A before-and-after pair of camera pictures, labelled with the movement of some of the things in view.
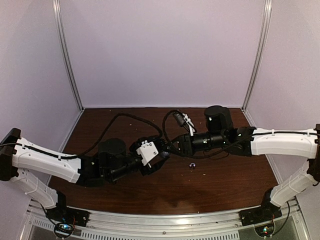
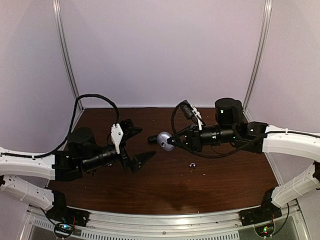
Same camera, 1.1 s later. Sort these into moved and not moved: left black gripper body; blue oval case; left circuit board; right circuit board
Moved: left black gripper body; blue oval case
Not moved: left circuit board; right circuit board
